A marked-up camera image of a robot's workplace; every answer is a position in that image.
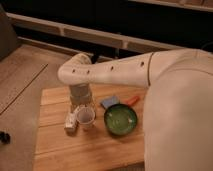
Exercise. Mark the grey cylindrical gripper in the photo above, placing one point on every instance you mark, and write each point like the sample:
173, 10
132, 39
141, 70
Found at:
80, 94

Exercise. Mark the white ceramic cup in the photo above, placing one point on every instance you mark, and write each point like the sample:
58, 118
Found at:
86, 117

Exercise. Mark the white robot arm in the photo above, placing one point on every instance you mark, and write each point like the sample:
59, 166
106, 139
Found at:
178, 107

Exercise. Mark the green ceramic bowl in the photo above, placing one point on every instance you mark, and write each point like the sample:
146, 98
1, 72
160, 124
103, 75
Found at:
120, 119

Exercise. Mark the small white bottle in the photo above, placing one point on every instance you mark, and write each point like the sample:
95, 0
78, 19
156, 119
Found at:
71, 122

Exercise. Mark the blue sponge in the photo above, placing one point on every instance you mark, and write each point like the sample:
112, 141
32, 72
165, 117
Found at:
107, 102

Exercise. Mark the orange carrot toy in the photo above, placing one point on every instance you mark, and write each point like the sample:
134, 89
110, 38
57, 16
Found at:
132, 101

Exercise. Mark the wooden table board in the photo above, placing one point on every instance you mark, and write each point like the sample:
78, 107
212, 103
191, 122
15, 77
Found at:
91, 150

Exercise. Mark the black object on floor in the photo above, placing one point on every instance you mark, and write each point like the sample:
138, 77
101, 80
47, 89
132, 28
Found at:
4, 137

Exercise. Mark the white shelf rail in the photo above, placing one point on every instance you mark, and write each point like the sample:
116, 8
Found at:
89, 35

